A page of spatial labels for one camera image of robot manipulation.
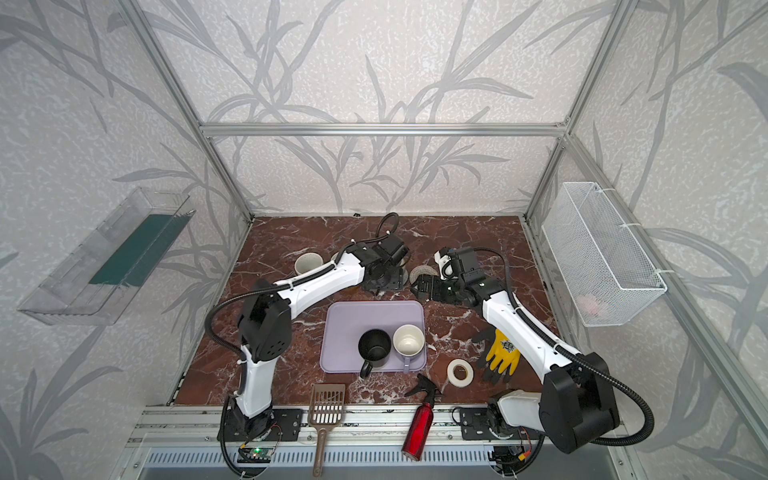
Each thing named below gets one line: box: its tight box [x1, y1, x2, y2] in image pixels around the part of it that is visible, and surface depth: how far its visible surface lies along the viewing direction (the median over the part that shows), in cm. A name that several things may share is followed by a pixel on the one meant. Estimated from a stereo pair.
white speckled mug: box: [294, 252, 324, 275], surface depth 98 cm
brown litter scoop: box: [308, 383, 345, 478], surface depth 78 cm
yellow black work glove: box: [486, 329, 521, 376], surface depth 84 cm
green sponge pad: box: [89, 212, 190, 287], surface depth 68 cm
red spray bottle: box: [401, 373, 442, 461], surface depth 74 cm
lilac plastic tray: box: [320, 300, 427, 372], surface depth 92 cm
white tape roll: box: [447, 358, 475, 388], surface depth 83 cm
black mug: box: [358, 328, 392, 379], surface depth 80 cm
